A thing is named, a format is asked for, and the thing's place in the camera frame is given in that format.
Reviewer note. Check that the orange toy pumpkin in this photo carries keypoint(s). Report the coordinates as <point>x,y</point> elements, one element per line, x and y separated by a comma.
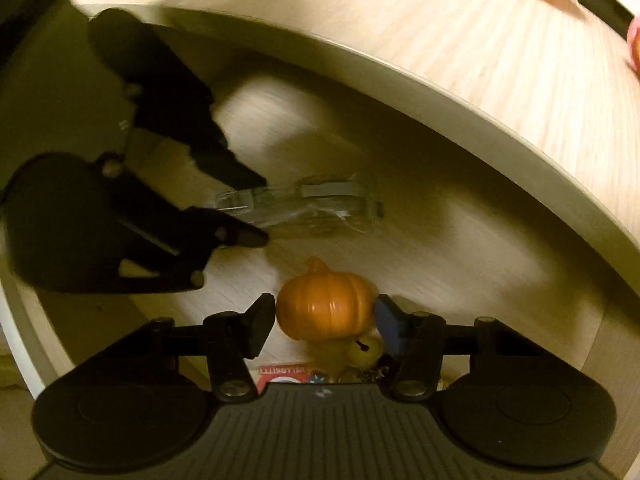
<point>325,305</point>

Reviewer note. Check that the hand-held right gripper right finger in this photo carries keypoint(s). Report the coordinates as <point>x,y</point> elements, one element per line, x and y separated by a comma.
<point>387,325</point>

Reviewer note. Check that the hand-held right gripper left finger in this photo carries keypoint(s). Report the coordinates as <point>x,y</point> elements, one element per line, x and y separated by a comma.
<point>260,322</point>

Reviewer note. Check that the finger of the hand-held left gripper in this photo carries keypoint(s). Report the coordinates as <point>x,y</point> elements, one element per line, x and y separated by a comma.
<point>220,230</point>
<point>200,130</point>

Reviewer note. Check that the white drawer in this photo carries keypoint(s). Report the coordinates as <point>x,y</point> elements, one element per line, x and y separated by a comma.
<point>450,240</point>

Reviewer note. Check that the pink toy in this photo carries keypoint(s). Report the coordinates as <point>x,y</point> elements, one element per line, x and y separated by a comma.
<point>635,45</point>

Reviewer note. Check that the red white packet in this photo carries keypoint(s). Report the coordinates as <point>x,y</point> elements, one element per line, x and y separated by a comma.
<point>280,375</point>

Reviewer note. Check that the small yellow toy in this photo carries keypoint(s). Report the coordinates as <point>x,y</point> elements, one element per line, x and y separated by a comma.
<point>362,352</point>

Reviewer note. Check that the clear plastic packet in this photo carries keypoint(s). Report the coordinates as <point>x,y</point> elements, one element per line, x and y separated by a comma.
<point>325,210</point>

